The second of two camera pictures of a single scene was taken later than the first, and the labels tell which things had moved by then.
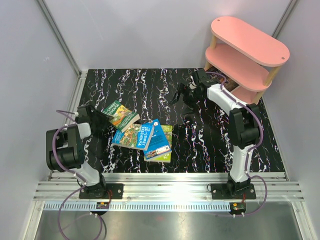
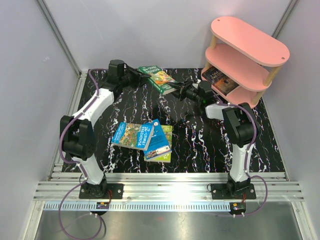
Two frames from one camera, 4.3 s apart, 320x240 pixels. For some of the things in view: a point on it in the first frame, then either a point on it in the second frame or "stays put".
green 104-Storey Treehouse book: [122, 117] → [159, 78]
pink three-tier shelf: [245, 58] stays put
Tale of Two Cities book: [229, 83] stays put
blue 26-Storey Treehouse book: [136, 136] stays put
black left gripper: [105, 119] → [136, 75]
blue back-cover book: [158, 144] stays put
